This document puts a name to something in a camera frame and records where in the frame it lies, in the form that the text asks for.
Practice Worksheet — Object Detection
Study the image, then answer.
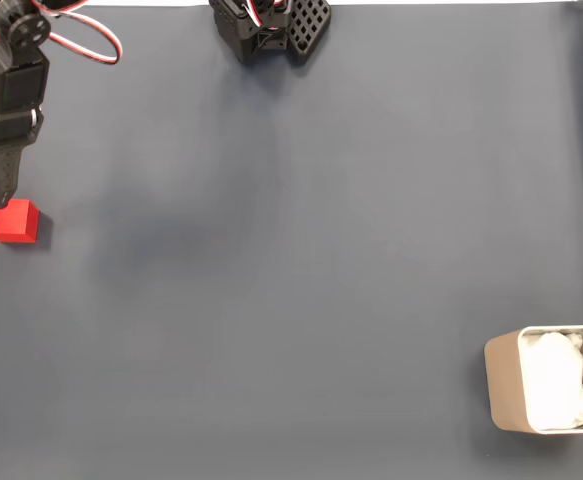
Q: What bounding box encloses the white crumpled paper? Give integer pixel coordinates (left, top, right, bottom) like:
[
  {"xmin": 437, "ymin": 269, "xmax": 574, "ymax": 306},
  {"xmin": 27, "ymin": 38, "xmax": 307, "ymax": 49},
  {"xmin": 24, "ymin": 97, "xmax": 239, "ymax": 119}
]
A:
[{"xmin": 520, "ymin": 329, "xmax": 583, "ymax": 432}]

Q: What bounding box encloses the dark grey table mat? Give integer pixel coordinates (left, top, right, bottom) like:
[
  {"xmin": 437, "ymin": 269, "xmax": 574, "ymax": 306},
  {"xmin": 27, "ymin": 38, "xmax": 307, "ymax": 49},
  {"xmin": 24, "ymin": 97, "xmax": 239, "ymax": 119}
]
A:
[{"xmin": 0, "ymin": 3, "xmax": 583, "ymax": 480}]

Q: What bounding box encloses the red cube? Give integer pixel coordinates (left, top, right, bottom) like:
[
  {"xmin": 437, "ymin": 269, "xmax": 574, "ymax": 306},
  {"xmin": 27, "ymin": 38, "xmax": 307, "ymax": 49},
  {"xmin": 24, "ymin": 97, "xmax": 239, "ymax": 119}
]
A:
[{"xmin": 0, "ymin": 198, "xmax": 41, "ymax": 245}]

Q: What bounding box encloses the beige rounded metal box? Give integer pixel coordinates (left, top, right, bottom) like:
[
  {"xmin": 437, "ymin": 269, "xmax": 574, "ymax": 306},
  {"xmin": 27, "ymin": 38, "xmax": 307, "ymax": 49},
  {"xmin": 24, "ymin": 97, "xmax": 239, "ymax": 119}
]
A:
[{"xmin": 483, "ymin": 323, "xmax": 583, "ymax": 435}]

